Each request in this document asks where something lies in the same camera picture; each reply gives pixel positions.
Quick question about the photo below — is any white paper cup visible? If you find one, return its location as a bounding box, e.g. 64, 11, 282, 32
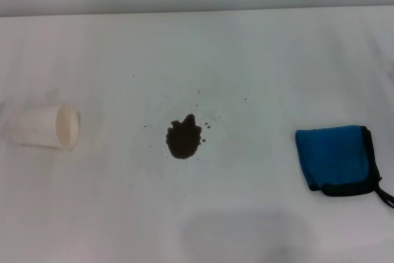
8, 104, 81, 152

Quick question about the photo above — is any black liquid stain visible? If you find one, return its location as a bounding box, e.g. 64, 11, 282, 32
166, 113, 207, 161

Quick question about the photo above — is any blue rag with black trim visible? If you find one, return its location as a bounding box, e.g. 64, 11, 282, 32
295, 124, 394, 209

